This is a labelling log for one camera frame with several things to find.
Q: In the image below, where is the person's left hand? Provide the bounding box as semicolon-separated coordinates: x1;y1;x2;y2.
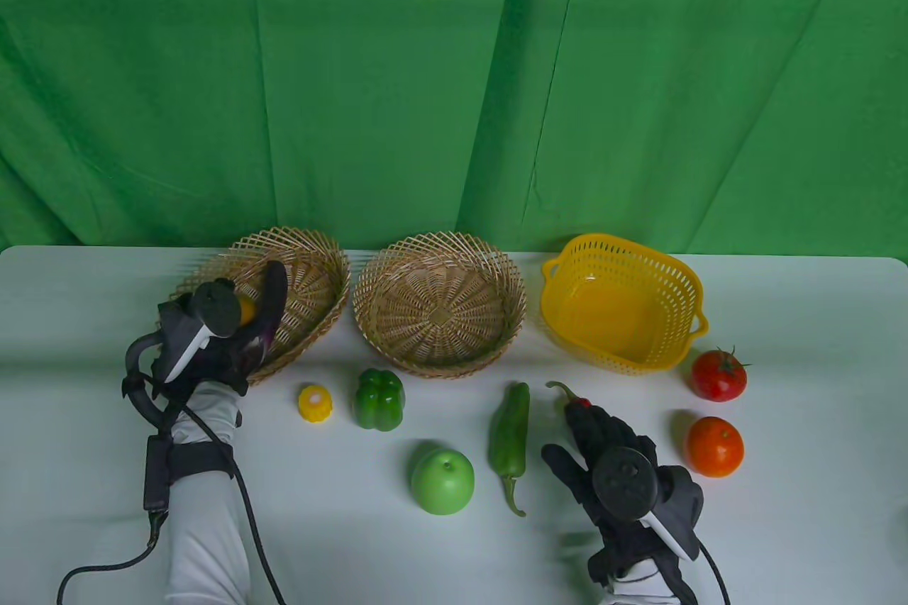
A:
148;292;274;416

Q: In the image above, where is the person's right hand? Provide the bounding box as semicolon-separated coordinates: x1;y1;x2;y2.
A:
541;402;704;592

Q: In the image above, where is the purple eggplant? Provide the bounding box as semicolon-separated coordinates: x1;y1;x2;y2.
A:
240;260;289;370

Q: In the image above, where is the person's right forearm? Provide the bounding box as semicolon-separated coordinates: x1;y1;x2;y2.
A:
609;557;694;605

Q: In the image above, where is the person's left forearm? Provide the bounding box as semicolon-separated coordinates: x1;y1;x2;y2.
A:
165;380;250;605

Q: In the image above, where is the black and white hand tracker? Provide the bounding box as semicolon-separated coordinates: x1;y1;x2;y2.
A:
153;279;243;384
594;446;699;560

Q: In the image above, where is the green chili pepper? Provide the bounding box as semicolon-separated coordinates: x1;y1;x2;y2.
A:
488;382;531;518

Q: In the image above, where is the red chili pepper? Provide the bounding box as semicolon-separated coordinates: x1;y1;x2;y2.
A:
546;381;593;411

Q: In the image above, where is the yellow corn piece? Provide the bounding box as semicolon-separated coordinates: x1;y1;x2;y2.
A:
298;384;333;423

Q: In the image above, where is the tilted wicker basket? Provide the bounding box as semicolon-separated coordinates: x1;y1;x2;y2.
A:
172;227;352;386

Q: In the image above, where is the green apple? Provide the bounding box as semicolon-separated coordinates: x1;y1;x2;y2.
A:
411;448;475;516

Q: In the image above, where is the green bell pepper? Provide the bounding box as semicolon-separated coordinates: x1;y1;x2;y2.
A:
354;368;406;432

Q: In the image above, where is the orange tomato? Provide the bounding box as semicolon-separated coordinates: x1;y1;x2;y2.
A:
685;416;745;478

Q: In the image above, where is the yellow plastic basket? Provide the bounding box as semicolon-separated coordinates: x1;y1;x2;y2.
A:
541;233;709;376

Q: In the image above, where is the red tomato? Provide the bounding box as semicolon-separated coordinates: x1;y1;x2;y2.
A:
691;345;752;402

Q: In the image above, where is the round wicker basket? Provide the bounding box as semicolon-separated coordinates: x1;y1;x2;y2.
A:
353;231;528;379

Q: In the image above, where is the green backdrop cloth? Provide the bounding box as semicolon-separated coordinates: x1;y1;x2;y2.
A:
0;0;908;258

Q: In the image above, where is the black wrist strap box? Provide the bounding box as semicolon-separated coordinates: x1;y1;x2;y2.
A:
143;435;236;514

